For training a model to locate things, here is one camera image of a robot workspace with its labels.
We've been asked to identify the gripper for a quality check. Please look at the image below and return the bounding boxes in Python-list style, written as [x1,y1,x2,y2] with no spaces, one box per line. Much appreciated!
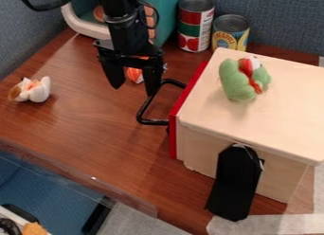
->
[92,39,167,98]

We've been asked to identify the orange and white toy sushi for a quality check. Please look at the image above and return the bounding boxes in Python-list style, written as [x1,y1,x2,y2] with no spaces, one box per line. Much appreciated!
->
[125,66,146,85]

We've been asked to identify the yellow and blue can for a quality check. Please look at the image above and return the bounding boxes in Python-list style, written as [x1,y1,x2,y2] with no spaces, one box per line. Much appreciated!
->
[209,13,252,53]

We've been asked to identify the red green white can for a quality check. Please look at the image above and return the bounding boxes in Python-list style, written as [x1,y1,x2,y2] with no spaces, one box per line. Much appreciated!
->
[175,0,217,54]

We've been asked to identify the red drawer with black handle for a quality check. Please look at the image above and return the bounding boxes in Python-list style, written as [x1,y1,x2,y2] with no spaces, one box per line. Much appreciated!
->
[134,59,210,160]

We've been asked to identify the black cable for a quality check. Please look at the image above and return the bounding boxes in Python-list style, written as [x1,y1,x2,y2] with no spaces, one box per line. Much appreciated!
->
[15,0,79,12]

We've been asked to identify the wooden cabinet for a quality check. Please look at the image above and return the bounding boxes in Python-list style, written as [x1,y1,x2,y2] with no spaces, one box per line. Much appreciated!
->
[174,46,324,205]

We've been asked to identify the green plush toy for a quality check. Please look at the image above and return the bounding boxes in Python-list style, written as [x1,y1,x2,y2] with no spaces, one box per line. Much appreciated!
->
[217,55,274,102]

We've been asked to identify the teal toy microwave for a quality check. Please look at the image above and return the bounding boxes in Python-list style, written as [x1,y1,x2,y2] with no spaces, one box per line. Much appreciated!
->
[57,0,184,47]

